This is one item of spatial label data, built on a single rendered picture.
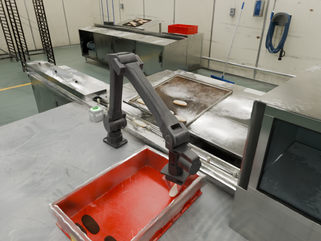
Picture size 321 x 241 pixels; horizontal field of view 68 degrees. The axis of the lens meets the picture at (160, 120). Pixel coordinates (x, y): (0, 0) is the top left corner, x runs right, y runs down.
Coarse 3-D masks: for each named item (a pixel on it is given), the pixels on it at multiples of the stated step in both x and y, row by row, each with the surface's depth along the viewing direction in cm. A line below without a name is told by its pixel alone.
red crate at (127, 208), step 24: (144, 168) 111; (120, 192) 98; (144, 192) 98; (168, 192) 98; (72, 216) 87; (96, 216) 87; (120, 216) 87; (144, 216) 87; (96, 240) 79; (120, 240) 79
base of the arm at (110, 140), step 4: (108, 132) 127; (112, 132) 125; (116, 132) 126; (120, 132) 129; (108, 136) 128; (112, 136) 126; (116, 136) 127; (120, 136) 128; (104, 140) 131; (108, 140) 128; (112, 140) 127; (116, 140) 127; (120, 140) 129; (124, 140) 131; (108, 144) 129; (112, 144) 127; (116, 144) 127; (120, 144) 127; (124, 144) 129; (116, 148) 126
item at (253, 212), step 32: (320, 64) 92; (288, 96) 63; (320, 96) 63; (256, 128) 68; (320, 128) 52; (256, 160) 66; (256, 192) 70; (256, 224) 74; (288, 224) 66; (320, 224) 59
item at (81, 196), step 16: (128, 160) 102; (144, 160) 110; (160, 160) 105; (96, 176) 91; (112, 176) 97; (128, 176) 106; (192, 176) 95; (80, 192) 86; (96, 192) 93; (192, 192) 87; (48, 208) 80; (64, 208) 83; (80, 208) 89; (176, 208) 81; (64, 224) 74; (160, 224) 75; (80, 240) 68; (144, 240) 70
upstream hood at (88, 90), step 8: (32, 64) 241; (40, 64) 241; (48, 64) 241; (40, 72) 221; (48, 72) 215; (56, 72) 215; (64, 72) 215; (56, 80) 198; (64, 80) 195; (72, 80) 195; (80, 80) 195; (64, 88) 191; (72, 88) 179; (80, 88) 178; (88, 88) 178; (96, 88) 178; (104, 88) 178; (80, 96) 173; (88, 96) 170; (96, 96) 174; (104, 96) 179
